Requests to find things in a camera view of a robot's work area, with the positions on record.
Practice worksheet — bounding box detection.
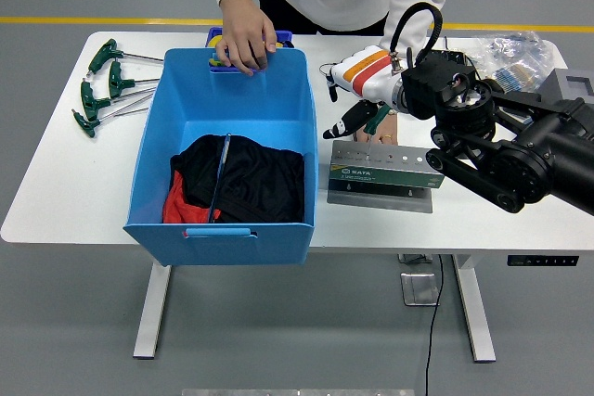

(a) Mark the yellow ball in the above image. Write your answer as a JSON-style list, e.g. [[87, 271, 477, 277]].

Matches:
[[207, 35, 225, 68]]

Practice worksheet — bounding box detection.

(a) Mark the large green T-handle hex key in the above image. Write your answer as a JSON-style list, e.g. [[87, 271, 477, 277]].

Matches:
[[206, 133, 232, 224]]

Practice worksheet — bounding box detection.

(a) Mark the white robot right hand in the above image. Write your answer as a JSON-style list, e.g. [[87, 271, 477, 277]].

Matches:
[[322, 45, 406, 140]]

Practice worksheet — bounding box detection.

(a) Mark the black floor cable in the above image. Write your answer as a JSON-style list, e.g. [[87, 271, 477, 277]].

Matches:
[[424, 254, 445, 396]]

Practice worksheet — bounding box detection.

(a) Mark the large blue plastic bin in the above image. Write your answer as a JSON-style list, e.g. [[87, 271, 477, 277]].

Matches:
[[123, 46, 320, 267]]

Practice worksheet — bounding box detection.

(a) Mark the small dark blue bin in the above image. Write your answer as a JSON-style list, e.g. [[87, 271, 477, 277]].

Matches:
[[205, 27, 294, 75]]

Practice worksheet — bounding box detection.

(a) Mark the small green T-handle hex key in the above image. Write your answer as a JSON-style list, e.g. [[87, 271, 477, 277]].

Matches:
[[363, 105, 392, 156]]

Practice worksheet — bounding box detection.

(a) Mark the person's right hand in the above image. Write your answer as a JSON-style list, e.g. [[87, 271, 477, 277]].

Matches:
[[214, 0, 278, 78]]

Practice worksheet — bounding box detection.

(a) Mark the black table control panel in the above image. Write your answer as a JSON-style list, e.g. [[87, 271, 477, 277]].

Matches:
[[506, 254, 580, 267]]

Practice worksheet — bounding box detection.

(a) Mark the grey square block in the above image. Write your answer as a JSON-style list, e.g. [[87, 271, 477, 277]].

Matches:
[[540, 67, 594, 103]]

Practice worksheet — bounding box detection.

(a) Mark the black adapter cord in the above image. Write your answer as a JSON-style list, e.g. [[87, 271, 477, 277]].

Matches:
[[444, 35, 493, 86]]

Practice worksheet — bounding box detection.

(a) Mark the white table leg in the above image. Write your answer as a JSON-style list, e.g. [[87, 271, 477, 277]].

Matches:
[[133, 263, 173, 360], [452, 254, 497, 364]]

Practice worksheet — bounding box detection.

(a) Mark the person's left hand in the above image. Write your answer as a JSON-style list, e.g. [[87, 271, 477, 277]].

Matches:
[[352, 112, 401, 146]]

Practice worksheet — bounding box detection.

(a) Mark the red cloth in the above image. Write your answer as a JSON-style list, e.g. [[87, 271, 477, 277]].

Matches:
[[161, 169, 223, 224]]

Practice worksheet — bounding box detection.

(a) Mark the black cloth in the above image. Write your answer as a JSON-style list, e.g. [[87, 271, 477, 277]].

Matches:
[[170, 134, 306, 224]]

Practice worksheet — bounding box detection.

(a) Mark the clear plastic bag of parts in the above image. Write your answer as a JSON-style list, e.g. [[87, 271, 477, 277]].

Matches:
[[472, 30, 558, 94]]

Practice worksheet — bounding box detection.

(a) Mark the grey green hex key rack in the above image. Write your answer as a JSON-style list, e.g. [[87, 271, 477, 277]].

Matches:
[[327, 139, 446, 215]]

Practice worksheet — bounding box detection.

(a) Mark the silver floor socket plate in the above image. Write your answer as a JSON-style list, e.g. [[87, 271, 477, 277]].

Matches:
[[400, 272, 441, 307]]

